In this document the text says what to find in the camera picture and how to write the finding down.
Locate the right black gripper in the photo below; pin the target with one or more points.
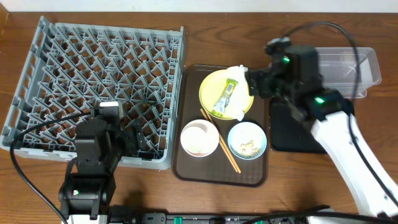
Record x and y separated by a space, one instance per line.
261 76

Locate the yellow plastic plate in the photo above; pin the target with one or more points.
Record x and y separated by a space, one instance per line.
211 89

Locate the black plastic tray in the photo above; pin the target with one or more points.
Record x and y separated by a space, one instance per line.
288 134

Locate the rice and nut scraps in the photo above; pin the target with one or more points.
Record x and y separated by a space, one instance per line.
250 149

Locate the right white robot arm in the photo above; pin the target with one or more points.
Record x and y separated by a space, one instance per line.
335 128

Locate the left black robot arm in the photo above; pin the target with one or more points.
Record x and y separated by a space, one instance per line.
89 182

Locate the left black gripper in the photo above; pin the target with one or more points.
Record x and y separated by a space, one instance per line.
133 139

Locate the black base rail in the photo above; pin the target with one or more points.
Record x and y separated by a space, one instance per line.
121 214

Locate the pink plastic bowl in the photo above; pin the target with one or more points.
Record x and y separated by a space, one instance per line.
199 138

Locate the light blue plastic bowl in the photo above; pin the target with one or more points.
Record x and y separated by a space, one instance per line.
242 133

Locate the grey plastic dishwasher rack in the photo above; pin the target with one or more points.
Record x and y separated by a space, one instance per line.
71 68

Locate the white paper napkin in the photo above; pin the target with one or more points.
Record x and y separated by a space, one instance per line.
238 98

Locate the green silver snack wrapper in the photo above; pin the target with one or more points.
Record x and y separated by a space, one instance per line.
219 107

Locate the clear plastic waste bin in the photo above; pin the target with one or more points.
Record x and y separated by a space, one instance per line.
345 72

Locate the brown plastic serving tray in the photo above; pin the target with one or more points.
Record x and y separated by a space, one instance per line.
215 168

